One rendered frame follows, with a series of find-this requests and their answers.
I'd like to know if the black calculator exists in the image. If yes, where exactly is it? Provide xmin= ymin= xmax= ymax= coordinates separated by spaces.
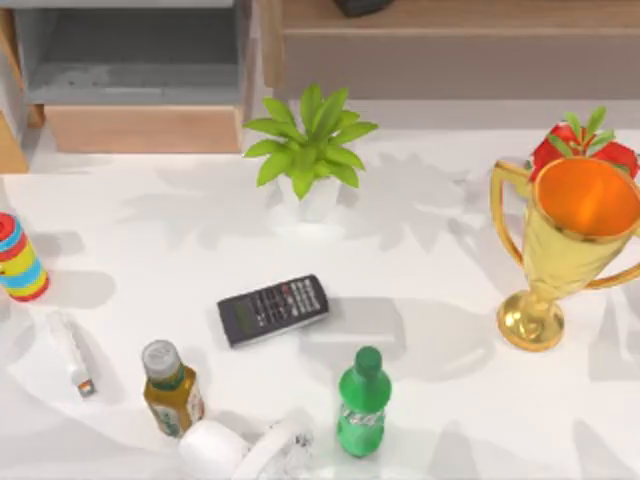
xmin=216 ymin=273 xmax=332 ymax=349

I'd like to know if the green plant in white pot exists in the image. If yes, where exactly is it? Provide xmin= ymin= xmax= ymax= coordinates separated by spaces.
xmin=241 ymin=82 xmax=380 ymax=224

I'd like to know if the green bottle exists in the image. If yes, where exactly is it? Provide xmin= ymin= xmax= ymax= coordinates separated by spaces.
xmin=335 ymin=345 xmax=393 ymax=460

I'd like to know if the pale wooden drawer front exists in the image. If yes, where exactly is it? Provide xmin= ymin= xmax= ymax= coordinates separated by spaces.
xmin=43 ymin=103 xmax=242 ymax=155

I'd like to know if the yellow bottle with silver cap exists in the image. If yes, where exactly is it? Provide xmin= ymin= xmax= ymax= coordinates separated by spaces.
xmin=140 ymin=339 xmax=207 ymax=440

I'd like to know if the wooden open shelf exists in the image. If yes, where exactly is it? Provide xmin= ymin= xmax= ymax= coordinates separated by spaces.
xmin=258 ymin=0 xmax=640 ymax=102

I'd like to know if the black object on shelf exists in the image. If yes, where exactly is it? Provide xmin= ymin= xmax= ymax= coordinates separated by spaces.
xmin=333 ymin=0 xmax=397 ymax=20

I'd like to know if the gold trophy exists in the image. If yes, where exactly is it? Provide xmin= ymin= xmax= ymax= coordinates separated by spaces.
xmin=488 ymin=155 xmax=640 ymax=353

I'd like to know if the red flower plant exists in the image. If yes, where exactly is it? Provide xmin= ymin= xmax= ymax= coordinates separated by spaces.
xmin=524 ymin=105 xmax=640 ymax=183

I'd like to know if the white tube with coloured end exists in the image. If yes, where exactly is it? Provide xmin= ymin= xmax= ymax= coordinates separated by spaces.
xmin=46 ymin=309 xmax=97 ymax=400

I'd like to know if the stack of coloured rings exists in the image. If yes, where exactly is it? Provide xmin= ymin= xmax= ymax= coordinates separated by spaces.
xmin=0 ymin=211 xmax=52 ymax=304

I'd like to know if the wooden cupboard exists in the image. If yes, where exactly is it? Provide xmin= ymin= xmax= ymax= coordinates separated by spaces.
xmin=0 ymin=8 xmax=47 ymax=175

